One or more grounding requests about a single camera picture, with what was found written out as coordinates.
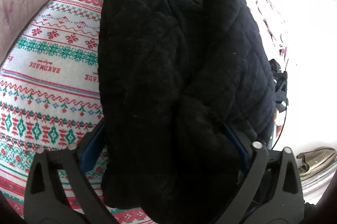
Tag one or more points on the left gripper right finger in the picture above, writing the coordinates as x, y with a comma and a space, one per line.
270, 190

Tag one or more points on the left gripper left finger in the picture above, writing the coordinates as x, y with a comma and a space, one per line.
45, 199

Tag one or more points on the black quilted jacket orange lining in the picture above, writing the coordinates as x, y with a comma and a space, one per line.
171, 74

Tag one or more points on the olive green cloth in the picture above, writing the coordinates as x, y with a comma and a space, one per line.
315, 161

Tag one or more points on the patterned knit bed blanket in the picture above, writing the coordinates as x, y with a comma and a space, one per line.
49, 91

